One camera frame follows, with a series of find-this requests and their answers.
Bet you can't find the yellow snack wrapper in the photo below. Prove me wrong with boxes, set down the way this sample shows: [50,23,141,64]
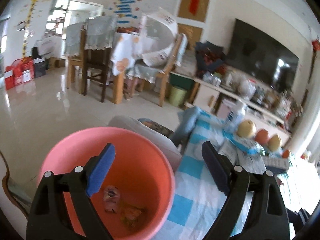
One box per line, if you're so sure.
[120,205,147,229]

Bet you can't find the light wooden chair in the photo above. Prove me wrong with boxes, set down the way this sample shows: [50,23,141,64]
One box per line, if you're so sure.
[127,33,188,107]

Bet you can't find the dark striped snack packet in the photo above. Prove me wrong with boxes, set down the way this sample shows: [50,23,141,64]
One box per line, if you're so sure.
[262,156,290,174]

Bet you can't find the large white blue pouch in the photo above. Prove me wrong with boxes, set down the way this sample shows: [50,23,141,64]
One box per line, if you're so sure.
[236,150,266,174]

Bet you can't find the pink plastic trash bucket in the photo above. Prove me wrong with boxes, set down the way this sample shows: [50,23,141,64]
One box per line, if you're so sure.
[38,127,175,239]

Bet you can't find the green waste bin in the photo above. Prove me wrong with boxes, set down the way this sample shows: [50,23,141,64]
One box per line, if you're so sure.
[169,86,187,107]

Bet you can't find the pink storage box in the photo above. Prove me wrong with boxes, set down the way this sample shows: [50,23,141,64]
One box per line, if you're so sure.
[216,98,236,120]

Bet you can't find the white tv cabinet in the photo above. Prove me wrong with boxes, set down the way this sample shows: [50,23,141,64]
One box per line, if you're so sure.
[172,71,292,145]

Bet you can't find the yellow pear right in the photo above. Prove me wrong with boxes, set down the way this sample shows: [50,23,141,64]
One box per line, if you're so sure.
[267,134,283,152]

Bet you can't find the yellow pear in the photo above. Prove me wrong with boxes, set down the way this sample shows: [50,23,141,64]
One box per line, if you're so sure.
[267,134,283,152]
[236,120,256,138]

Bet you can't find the small orange tangerine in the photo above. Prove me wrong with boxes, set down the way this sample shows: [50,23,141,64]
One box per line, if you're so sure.
[282,149,291,159]

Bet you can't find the blue checkered tablecloth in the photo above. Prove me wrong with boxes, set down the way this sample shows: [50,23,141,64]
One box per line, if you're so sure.
[152,109,311,240]

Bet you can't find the red gift bags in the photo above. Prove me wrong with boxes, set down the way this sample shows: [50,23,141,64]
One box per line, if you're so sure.
[4,57,34,90]

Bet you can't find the black flat television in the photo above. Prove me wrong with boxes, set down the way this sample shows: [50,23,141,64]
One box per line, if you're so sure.
[226,19,299,92]

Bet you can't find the dark wrapped flower bouquet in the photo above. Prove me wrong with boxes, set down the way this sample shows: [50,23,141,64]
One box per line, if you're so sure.
[195,41,226,78]

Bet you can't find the small white bottle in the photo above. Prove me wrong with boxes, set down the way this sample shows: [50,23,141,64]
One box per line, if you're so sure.
[103,185,120,213]

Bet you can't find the white blue standing bottle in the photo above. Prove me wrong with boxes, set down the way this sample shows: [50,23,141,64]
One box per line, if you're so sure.
[223,106,246,133]

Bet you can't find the dark wooden dining chair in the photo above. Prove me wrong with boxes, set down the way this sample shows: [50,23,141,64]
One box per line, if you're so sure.
[81,15,118,102]

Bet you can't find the yellow pear left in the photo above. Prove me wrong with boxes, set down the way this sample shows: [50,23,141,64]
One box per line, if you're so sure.
[236,120,256,138]

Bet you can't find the dining table with floral cloth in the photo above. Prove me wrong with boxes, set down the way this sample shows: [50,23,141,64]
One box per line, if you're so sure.
[111,33,153,105]

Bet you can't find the white mesh food cover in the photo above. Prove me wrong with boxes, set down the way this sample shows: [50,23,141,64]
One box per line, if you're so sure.
[139,7,178,67]

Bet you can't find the red apple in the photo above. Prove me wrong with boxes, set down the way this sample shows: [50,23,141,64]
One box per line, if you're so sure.
[254,129,269,145]

